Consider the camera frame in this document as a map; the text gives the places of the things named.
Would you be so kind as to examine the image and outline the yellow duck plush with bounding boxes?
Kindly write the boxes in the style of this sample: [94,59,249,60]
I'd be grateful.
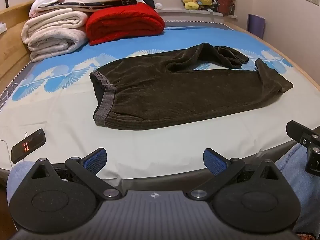
[182,0,200,11]

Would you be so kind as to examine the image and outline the red folded blanket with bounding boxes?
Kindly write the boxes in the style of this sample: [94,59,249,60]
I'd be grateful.
[85,2,166,46]

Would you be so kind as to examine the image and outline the wooden headboard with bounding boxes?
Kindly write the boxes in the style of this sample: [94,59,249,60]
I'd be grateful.
[0,0,39,88]

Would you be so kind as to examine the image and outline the dark trimmed folded cloth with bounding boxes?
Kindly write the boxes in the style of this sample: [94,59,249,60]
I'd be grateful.
[37,0,138,13]

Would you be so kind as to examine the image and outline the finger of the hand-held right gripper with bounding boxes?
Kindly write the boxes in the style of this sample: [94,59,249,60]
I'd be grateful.
[286,120,320,173]

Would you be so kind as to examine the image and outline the purple box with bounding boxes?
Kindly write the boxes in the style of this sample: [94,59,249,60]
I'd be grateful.
[247,13,265,40]

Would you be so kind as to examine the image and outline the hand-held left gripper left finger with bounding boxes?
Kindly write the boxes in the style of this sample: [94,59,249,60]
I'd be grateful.
[30,147,123,201]

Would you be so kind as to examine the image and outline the dark red plush pillow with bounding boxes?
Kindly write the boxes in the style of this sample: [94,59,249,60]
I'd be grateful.
[216,0,236,17]

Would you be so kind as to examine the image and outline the blue and white bed sheet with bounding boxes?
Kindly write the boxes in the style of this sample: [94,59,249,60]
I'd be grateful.
[0,20,320,180]

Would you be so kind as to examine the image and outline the person's right leg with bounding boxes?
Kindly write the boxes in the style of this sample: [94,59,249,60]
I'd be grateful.
[275,144,320,238]

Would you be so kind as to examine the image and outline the person's leg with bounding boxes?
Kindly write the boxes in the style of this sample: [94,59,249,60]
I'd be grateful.
[275,144,320,238]
[6,160,38,203]

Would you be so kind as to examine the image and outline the cream folded blanket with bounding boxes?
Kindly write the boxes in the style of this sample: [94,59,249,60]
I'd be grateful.
[21,7,88,44]

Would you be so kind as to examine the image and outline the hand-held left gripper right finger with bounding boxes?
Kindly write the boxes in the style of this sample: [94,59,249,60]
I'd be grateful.
[187,148,282,201]

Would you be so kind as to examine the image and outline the dark brown corduroy pants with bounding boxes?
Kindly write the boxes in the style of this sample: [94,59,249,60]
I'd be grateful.
[89,42,294,131]

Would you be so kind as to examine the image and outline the person's left leg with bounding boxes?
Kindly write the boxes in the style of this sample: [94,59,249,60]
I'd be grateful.
[6,160,38,203]

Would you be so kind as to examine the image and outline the black remote with red display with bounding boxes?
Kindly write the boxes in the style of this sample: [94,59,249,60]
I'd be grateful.
[11,128,46,165]

